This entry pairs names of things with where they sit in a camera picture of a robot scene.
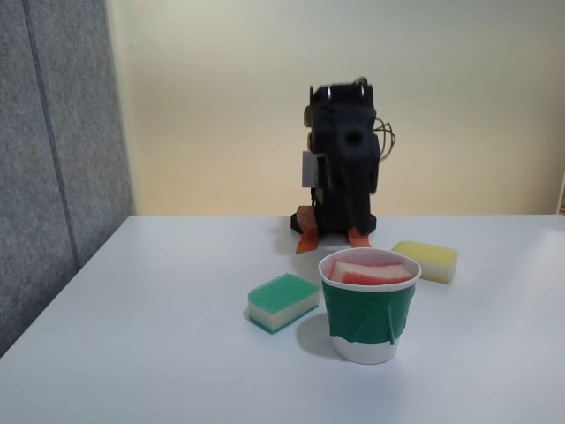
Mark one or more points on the red sponge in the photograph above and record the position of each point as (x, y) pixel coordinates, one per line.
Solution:
(371, 274)

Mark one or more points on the yellow sponge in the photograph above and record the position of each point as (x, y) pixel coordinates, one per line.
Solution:
(426, 260)

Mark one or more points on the green sponge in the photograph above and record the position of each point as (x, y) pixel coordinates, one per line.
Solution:
(282, 300)

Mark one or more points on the grey fabric partition panel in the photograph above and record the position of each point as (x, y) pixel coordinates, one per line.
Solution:
(53, 154)

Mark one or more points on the wooden furniture edge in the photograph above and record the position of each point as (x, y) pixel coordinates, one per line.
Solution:
(561, 196)

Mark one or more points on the white paper cup green tape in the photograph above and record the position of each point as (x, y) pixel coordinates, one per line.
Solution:
(368, 313)

